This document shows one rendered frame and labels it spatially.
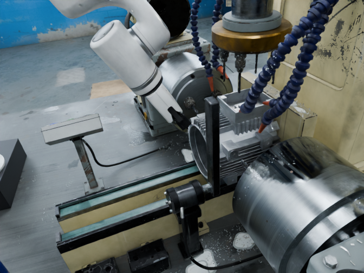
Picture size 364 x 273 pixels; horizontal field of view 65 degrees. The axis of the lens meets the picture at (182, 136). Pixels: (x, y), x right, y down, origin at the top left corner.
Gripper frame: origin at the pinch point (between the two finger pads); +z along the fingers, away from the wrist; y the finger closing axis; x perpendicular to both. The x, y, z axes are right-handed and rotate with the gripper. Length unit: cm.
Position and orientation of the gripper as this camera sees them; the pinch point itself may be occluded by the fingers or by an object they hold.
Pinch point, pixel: (182, 121)
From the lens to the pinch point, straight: 80.5
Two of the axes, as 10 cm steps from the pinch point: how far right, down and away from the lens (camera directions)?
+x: 7.6, -6.4, -0.7
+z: 5.3, 5.7, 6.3
